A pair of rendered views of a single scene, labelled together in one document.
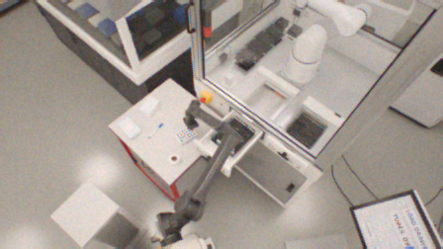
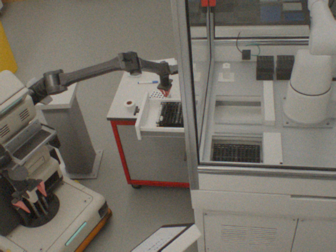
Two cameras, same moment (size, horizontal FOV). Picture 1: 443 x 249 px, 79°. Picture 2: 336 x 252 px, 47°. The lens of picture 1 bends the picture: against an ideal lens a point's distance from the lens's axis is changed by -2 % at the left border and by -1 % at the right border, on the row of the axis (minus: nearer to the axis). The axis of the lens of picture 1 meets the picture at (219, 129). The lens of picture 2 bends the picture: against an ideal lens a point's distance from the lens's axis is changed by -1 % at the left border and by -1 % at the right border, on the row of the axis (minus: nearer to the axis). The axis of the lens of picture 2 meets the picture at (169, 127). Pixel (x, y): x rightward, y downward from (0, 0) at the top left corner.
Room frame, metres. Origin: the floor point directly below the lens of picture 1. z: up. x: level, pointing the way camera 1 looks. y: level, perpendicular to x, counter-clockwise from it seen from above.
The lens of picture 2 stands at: (0.06, -1.51, 2.29)
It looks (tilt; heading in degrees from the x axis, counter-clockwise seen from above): 43 degrees down; 64
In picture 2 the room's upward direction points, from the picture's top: 8 degrees counter-clockwise
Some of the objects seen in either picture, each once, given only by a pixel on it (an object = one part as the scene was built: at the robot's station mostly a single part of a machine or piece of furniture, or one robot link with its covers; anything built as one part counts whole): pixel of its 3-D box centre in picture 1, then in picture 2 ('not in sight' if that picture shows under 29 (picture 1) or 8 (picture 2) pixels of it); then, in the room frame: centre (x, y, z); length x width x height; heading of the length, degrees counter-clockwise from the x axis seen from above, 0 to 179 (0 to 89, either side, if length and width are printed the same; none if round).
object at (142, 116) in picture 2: (211, 157); (143, 115); (0.66, 0.04, 0.87); 0.29 x 0.02 x 0.11; 50
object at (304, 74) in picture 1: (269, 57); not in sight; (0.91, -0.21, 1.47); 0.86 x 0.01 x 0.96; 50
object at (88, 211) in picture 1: (107, 223); (69, 131); (0.34, 0.76, 0.38); 0.30 x 0.30 x 0.76; 56
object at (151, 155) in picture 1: (176, 149); (167, 128); (0.94, 0.34, 0.38); 0.62 x 0.58 x 0.76; 50
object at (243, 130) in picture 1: (232, 136); (178, 116); (0.82, -0.09, 0.87); 0.22 x 0.18 x 0.06; 140
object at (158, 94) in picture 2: (186, 135); (159, 98); (0.86, 0.22, 0.78); 0.12 x 0.08 x 0.04; 125
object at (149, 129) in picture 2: (233, 135); (180, 117); (0.82, -0.09, 0.86); 0.40 x 0.26 x 0.06; 140
